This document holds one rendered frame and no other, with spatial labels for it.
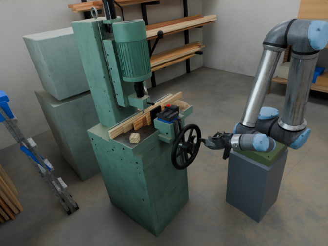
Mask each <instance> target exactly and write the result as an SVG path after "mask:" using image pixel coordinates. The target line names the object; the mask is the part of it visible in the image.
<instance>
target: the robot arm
mask: <svg viewBox="0 0 328 246"><path fill-rule="evenodd" d="M327 41H328V23H327V22H326V21H320V20H305V19H295V18H292V19H288V20H285V21H283V22H281V23H279V24H278V25H276V26H275V27H273V28H272V29H271V30H270V31H269V33H268V34H267V35H266V37H265V39H264V41H263V44H262V46H263V48H264V51H263V54H262V57H261V60H260V63H259V66H258V69H257V72H256V75H255V78H254V81H253V84H252V87H251V90H250V93H249V96H248V99H247V102H246V105H245V108H244V111H243V115H242V118H241V120H240V122H239V123H237V124H236V125H235V127H234V129H233V133H225V131H222V132H217V133H216V134H215V135H214V136H213V137H211V136H209V137H208V139H206V140H205V142H206V143H204V145H205V146H206V147H208V148H209V149H212V150H220V149H224V153H223V157H222V158H223V159H224V160H226V159H227V158H228V157H229V155H230V152H231V149H234V150H239V151H257V152H264V153H269V152H272V151H273V150H274V149H275V146H276V142H275V140H276V141H278V142H280V143H282V144H284V145H286V146H288V147H290V148H293V149H295V150H296V149H299V148H300V147H301V146H302V145H303V144H304V143H305V142H306V141H307V139H308V138H309V135H310V133H311V129H309V128H307V127H306V125H307V122H306V120H305V119H304V116H305V112H306V107H307V103H308V98H309V94H310V89H311V85H312V80H313V76H314V72H315V67H316V64H317V59H318V55H319V52H320V50H322V49H323V48H324V47H325V46H326V44H327ZM288 45H291V46H292V49H291V52H292V53H291V60H290V66H289V73H288V79H287V88H286V94H285V101H284V108H283V114H282V116H279V111H278V110H277V109H275V108H272V107H262V106H263V103H264V100H265V97H266V95H267V91H268V89H269V86H270V83H271V80H272V78H273V75H274V72H275V69H276V67H277V64H278V61H279V58H280V55H281V53H282V52H283V51H285V50H286V49H287V46H288Z"/></svg>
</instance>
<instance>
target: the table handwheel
mask: <svg viewBox="0 0 328 246"><path fill-rule="evenodd" d="M189 129H191V130H190V134H189V137H188V140H187V142H184V143H183V142H181V141H180V140H181V138H182V137H183V135H184V134H185V132H187V131H188V130H189ZM194 129H195V131H196V134H197V141H196V146H195V149H194V151H193V153H192V148H193V145H192V143H190V140H191V136H192V133H193V130H194ZM199 138H201V131H200V129H199V127H198V126H197V125H196V124H188V125H186V126H185V127H184V128H183V129H182V130H181V131H180V132H179V134H178V135H177V137H176V139H175V140H174V141H173V142H172V143H171V144H173V147H172V152H171V161H172V164H173V166H174V167H175V168H176V169H177V170H183V169H186V168H187V167H188V166H190V165H191V163H192V162H193V161H194V159H195V157H196V156H197V153H198V151H199V148H200V144H201V141H199V140H198V139H199ZM178 147H180V148H182V150H181V151H180V152H179V153H177V148H178ZM184 151H185V152H187V153H190V155H191V157H190V158H189V160H188V161H187V162H186V163H185V164H183V165H178V163H177V160H176V158H177V157H178V156H179V155H181V154H182V153H183V152H184ZM176 153H177V154H176Z"/></svg>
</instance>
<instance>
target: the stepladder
mask: <svg viewBox="0 0 328 246"><path fill-rule="evenodd" d="M8 101H9V98H8V96H7V95H6V93H5V92H4V91H3V90H0V122H3V124H4V125H5V127H6V128H7V129H8V131H9V132H10V133H11V135H12V136H13V138H14V139H15V140H16V142H17V143H18V145H19V146H20V149H21V150H22V151H23V152H24V153H25V154H26V156H27V157H28V159H29V160H30V161H31V163H32V164H33V165H34V167H35V168H36V170H37V171H38V172H39V173H40V175H41V176H42V178H43V179H44V180H45V182H46V183H47V184H48V186H49V187H50V189H51V190H52V191H53V193H54V194H55V196H56V197H57V198H58V200H59V201H60V203H61V204H62V205H63V207H64V208H65V210H66V211H67V214H68V215H70V214H71V210H70V208H69V207H67V205H66V204H65V200H64V199H63V198H62V197H61V196H60V193H62V192H63V193H64V195H65V196H66V197H67V198H68V200H69V201H70V202H71V204H72V205H73V206H74V208H75V209H76V210H78V209H79V207H78V205H77V203H76V202H74V200H73V199H72V196H71V195H70V194H69V193H68V192H67V191H66V190H67V189H68V186H67V185H66V184H65V182H64V181H63V179H62V178H61V177H59V178H57V177H56V176H55V175H54V173H53V172H52V171H53V170H54V168H53V166H52V165H51V163H50V162H49V161H48V159H45V160H44V158H43V157H42V156H41V155H39V154H38V152H37V151H36V150H35V149H36V148H38V147H37V145H36V144H35V142H34V141H33V139H32V138H28V139H27V138H26V137H25V136H24V134H23V133H22V132H21V130H20V129H19V128H18V127H17V125H16V124H15V123H17V122H18V120H17V118H16V117H15V115H14V114H13V112H12V111H11V109H10V107H9V105H8V104H7V102H8ZM46 174H49V175H50V177H51V178H52V179H53V181H52V183H53V185H54V186H55V188H56V189H55V188H54V186H53V185H52V183H51V182H50V181H49V179H48V177H47V176H46Z"/></svg>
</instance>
